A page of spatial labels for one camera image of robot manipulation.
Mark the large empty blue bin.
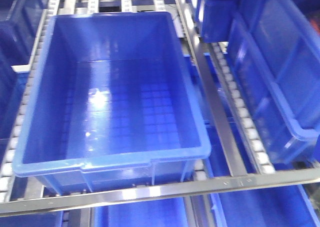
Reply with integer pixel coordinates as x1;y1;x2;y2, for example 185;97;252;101
12;11;211;195

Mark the white roller track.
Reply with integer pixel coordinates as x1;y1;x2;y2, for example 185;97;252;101
208;43;276;174

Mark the blue bin at right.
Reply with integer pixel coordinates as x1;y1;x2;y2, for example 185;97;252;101
196;0;320;163

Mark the steel shelf divider rail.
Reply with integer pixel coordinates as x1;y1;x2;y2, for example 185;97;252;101
175;0;248;177

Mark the steel shelf front rail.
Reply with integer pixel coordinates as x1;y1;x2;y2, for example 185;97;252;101
0;167;320;217

